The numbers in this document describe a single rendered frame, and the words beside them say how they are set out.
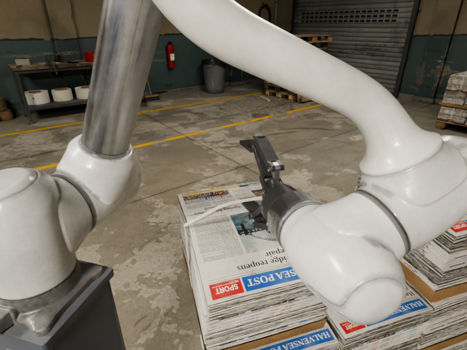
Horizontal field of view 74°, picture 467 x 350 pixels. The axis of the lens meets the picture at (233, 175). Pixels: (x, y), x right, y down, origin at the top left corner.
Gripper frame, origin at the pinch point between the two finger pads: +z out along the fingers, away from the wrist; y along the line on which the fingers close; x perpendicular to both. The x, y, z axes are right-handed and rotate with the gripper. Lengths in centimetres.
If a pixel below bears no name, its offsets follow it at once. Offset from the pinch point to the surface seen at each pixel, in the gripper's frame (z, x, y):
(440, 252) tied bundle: -14, 48, 24
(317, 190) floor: 185, 143, 106
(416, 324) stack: -16, 44, 45
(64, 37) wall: 621, -130, -56
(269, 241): -10.0, 1.5, 12.5
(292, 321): -15.4, 5.1, 31.0
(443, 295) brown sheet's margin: -15, 52, 37
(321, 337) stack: -14.2, 14.3, 40.3
